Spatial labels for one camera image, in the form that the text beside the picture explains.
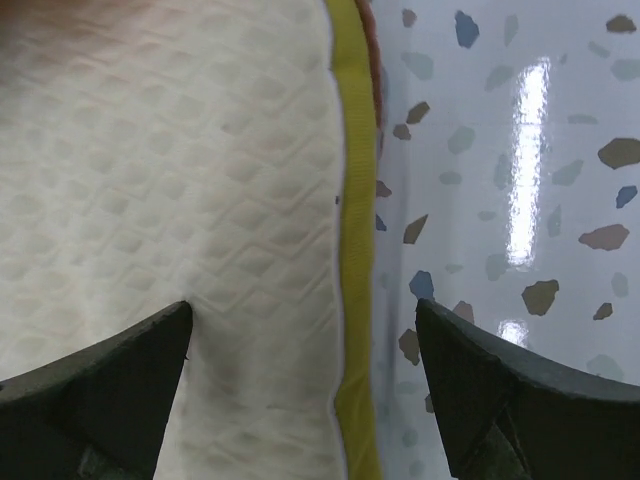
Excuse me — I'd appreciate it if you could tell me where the cream pillow yellow trim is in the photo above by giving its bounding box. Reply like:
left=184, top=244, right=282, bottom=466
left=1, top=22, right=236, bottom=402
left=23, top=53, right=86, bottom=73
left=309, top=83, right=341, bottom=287
left=1, top=1, right=382, bottom=479

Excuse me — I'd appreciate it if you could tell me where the orange grey plaid pillowcase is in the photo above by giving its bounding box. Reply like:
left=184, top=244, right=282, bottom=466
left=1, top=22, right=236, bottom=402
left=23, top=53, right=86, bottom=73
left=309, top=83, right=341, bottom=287
left=355, top=0, right=386, bottom=155

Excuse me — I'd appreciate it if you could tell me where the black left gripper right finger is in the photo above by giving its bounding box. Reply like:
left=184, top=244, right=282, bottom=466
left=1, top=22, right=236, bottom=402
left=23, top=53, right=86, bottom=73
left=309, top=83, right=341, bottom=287
left=416, top=299, right=639, bottom=479

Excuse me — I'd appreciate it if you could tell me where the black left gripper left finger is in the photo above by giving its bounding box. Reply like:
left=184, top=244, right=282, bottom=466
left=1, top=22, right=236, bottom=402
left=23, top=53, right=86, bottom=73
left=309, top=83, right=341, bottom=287
left=1, top=301, right=193, bottom=479

